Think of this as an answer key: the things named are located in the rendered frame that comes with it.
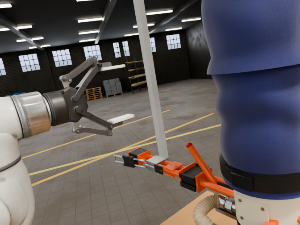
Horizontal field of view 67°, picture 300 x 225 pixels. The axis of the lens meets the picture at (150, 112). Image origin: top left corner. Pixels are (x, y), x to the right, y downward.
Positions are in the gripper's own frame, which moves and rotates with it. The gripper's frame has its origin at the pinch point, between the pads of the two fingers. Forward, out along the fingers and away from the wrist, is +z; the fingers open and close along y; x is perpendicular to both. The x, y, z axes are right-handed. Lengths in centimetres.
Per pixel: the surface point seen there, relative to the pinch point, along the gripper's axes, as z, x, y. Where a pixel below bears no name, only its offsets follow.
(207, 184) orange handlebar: 19.2, 8.4, 34.1
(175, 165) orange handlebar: 22.0, -8.7, 33.2
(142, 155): 21.7, -29.6, 33.6
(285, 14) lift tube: 14.4, 35.0, -10.6
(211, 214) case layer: 79, -43, 105
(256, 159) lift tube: 11.8, 29.1, 17.5
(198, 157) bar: 21.5, 4.0, 26.9
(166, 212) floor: 106, -130, 159
